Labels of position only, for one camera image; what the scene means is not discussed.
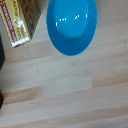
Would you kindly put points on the blue plastic bowl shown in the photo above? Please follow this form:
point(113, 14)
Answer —
point(71, 25)

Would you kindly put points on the black fabric storage box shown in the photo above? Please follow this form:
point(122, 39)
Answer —
point(1, 53)

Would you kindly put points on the yellow red food box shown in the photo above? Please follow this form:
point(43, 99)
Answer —
point(18, 18)

